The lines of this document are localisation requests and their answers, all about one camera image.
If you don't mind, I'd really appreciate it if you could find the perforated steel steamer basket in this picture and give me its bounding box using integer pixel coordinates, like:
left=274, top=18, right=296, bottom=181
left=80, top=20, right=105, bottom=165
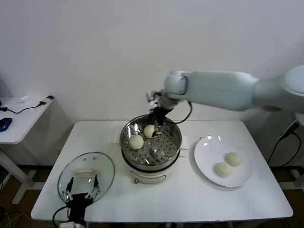
left=118, top=114, right=182, bottom=171

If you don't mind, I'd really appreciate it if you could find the white steamed baozi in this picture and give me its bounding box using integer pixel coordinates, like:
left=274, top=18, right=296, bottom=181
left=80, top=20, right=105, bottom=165
left=215, top=162, right=232, bottom=178
left=144, top=125, right=156, bottom=138
left=128, top=135, right=144, bottom=150
left=225, top=152, right=243, bottom=167

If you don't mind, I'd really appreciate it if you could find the black grey cable adapter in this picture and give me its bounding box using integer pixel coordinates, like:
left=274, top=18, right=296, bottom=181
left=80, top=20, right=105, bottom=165
left=39, top=95, right=54, bottom=106

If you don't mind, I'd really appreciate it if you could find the thin black desk cable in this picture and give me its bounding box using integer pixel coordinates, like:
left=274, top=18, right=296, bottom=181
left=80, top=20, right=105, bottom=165
left=0, top=102, right=46, bottom=115

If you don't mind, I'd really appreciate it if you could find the white side table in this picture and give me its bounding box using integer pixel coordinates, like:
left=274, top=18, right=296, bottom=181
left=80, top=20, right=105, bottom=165
left=0, top=96, right=55, bottom=205

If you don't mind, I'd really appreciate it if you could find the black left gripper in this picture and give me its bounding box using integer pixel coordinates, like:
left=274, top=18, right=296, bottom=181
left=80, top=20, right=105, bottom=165
left=62, top=174, right=100, bottom=224

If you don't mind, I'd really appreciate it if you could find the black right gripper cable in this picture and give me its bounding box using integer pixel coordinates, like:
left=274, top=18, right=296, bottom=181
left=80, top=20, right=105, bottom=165
left=166, top=101, right=193, bottom=125

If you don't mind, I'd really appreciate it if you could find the black white power plug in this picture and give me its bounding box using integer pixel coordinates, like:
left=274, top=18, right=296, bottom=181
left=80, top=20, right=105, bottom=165
left=279, top=118, right=300, bottom=140

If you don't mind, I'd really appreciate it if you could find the white round plate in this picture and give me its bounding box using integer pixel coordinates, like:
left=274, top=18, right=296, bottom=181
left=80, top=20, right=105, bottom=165
left=193, top=135, right=253, bottom=188

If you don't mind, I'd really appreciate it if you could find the round glass pot lid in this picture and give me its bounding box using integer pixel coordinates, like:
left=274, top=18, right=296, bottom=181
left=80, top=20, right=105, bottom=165
left=57, top=152, right=116, bottom=206

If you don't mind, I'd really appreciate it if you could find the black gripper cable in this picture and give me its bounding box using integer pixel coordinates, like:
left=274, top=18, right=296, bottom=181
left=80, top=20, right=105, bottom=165
left=52, top=206, right=72, bottom=228
left=166, top=101, right=193, bottom=125

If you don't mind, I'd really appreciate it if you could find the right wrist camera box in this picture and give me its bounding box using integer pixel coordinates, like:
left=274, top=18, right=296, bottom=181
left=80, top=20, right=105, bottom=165
left=145, top=91, right=162, bottom=106

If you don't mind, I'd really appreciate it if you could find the black looping wall cable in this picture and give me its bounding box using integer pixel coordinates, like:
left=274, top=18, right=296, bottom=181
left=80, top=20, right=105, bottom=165
left=266, top=132, right=301, bottom=167

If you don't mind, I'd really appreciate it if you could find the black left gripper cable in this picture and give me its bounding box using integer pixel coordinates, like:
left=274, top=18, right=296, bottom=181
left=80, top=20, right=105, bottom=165
left=52, top=206, right=72, bottom=228

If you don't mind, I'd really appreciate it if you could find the blue computer mouse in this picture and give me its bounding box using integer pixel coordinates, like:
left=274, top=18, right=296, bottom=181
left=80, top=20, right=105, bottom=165
left=0, top=118, right=12, bottom=133

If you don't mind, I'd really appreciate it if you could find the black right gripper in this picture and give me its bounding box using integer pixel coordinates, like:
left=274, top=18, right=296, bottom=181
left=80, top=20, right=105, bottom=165
left=149, top=108, right=167, bottom=139

